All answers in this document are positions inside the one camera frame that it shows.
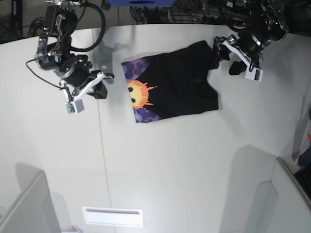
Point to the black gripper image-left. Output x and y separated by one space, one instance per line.
74 70

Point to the white cabinet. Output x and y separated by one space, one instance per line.
280 205
33 211

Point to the black keyboard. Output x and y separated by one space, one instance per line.
304 178

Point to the blue box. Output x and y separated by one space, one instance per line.
152 3

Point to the white cabinet left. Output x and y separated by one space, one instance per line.
33 211

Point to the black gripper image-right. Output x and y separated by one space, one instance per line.
251 44

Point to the black T-shirt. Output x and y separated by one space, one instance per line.
171 84

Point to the white cabinet right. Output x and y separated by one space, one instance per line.
280 205

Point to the teal orange tool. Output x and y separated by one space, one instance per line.
305 158

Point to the black power strip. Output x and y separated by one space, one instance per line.
220 21

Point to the white slotted plate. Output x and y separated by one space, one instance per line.
113 217

